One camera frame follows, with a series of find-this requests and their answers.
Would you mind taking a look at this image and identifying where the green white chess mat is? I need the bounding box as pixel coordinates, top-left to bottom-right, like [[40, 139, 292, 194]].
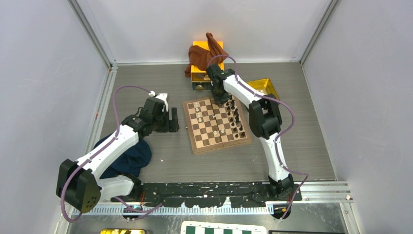
[[180, 221, 268, 234]]

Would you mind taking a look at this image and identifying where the dark blue cloth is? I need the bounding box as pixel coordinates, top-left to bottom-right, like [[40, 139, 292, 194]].
[[100, 139, 152, 179]]

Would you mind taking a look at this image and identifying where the yellow metal tray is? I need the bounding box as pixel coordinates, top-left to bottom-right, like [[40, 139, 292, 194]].
[[247, 78, 279, 99]]

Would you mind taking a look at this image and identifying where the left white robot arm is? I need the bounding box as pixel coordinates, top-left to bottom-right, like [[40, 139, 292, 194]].
[[56, 93, 179, 213]]

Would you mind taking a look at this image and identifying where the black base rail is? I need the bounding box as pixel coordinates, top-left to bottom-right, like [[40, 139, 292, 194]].
[[120, 181, 298, 208]]

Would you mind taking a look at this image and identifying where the wooden chess board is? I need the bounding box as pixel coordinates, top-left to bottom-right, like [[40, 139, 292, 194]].
[[183, 95, 253, 153]]

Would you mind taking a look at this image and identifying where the brown cloth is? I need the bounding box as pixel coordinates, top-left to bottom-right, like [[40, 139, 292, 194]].
[[184, 32, 228, 78]]

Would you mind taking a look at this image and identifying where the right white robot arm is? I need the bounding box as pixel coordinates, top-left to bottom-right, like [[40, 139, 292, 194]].
[[206, 64, 294, 200]]

